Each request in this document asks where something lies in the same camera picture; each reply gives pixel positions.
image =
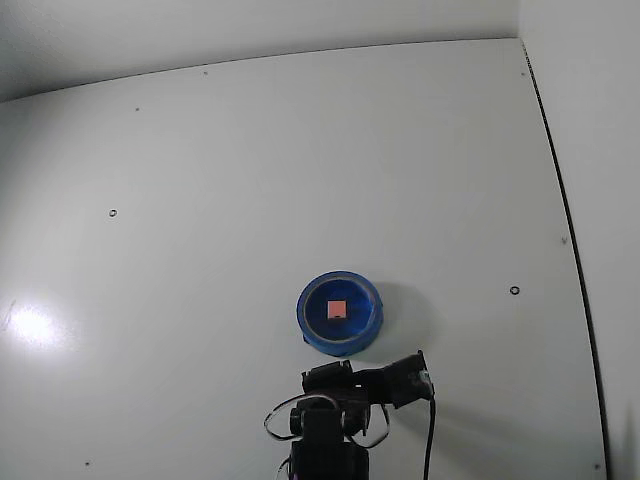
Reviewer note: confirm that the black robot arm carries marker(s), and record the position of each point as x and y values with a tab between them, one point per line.
327	445

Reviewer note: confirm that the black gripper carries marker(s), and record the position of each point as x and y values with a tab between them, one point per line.
327	378

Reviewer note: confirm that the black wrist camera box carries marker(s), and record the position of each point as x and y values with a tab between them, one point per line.
410	380

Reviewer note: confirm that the small orange cube block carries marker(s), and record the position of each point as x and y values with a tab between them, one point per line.
336	310

